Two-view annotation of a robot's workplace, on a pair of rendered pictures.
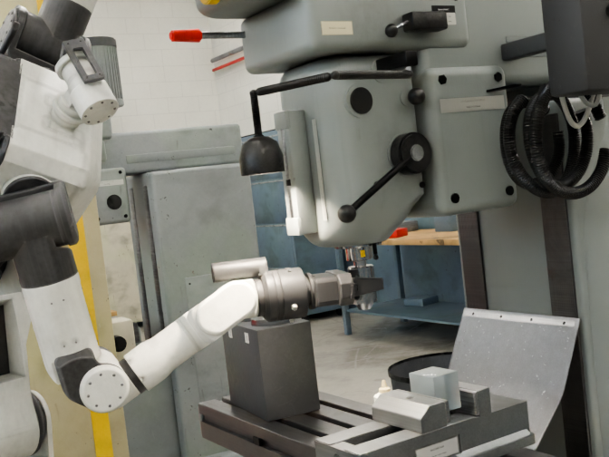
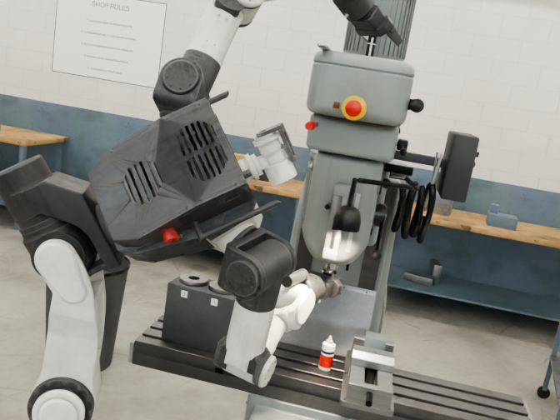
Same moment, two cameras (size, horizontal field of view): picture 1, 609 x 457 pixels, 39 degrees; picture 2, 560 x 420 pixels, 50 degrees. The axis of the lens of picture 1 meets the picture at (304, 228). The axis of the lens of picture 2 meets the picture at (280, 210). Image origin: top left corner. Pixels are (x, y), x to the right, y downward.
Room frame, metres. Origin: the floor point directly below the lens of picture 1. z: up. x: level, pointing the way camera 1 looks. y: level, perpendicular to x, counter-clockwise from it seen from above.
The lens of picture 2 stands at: (0.56, 1.35, 1.79)
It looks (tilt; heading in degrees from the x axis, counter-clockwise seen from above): 12 degrees down; 310
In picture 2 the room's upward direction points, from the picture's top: 9 degrees clockwise
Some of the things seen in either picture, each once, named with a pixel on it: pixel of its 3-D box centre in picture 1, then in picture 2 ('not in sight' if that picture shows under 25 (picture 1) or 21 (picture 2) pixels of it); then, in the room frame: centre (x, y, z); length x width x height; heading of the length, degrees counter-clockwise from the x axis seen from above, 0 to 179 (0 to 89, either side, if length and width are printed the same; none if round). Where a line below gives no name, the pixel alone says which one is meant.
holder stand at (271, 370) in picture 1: (267, 360); (204, 312); (1.83, 0.11, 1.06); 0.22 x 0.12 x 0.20; 25
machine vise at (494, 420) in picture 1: (424, 427); (370, 365); (1.37, -0.15, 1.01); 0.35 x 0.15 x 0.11; 122
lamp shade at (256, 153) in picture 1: (260, 154); (347, 217); (1.41, 0.06, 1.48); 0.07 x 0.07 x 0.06
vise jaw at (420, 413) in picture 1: (410, 410); (372, 358); (1.36, -0.13, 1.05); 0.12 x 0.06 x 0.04; 32
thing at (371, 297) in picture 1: (362, 286); not in sight; (1.53, -0.09, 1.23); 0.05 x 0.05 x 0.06
